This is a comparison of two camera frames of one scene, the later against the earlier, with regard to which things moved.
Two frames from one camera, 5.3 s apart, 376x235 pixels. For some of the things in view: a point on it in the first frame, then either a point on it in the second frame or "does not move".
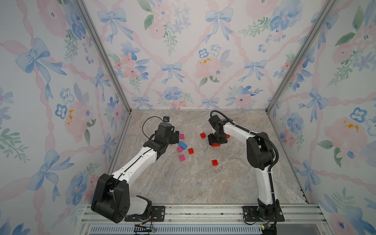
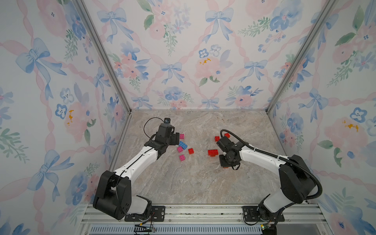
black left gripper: (175, 137) does not move
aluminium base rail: (299, 219) does not move
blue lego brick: (183, 145) does not move
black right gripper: (211, 139) to (223, 163)
